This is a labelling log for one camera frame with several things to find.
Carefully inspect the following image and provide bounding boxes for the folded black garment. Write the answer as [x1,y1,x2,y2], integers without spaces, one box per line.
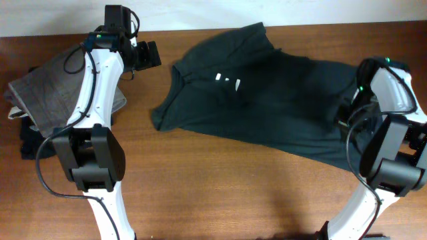
[19,66,114,161]

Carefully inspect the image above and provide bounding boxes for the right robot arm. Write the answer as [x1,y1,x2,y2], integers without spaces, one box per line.
[314,57,426,240]

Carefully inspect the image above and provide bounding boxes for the folded grey trousers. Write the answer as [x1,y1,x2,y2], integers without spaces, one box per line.
[9,49,127,138]

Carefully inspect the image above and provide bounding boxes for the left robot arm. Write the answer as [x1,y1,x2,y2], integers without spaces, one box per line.
[48,5,161,240]

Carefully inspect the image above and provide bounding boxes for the black Nike t-shirt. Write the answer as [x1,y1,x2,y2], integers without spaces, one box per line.
[151,23,381,170]

